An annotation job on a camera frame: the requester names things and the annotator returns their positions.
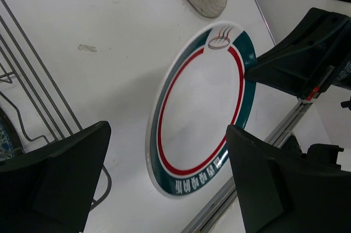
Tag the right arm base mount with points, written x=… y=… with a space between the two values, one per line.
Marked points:
x=323 y=154

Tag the aluminium rail front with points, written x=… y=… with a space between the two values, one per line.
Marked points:
x=253 y=175

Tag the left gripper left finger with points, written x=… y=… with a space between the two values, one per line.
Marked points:
x=51 y=189

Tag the aluminium rail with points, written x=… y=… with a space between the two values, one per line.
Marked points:
x=265 y=21
x=253 y=175

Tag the teal red rimmed plate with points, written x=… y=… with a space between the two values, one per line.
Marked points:
x=203 y=91

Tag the aluminium rail right side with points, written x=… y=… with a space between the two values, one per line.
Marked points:
x=265 y=21

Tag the grey wire dish rack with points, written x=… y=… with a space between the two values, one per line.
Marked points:
x=31 y=91

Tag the blue patterned plate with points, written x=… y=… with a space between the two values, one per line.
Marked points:
x=11 y=145

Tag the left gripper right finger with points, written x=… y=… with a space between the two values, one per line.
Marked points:
x=316 y=197

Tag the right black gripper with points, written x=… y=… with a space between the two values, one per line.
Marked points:
x=313 y=57

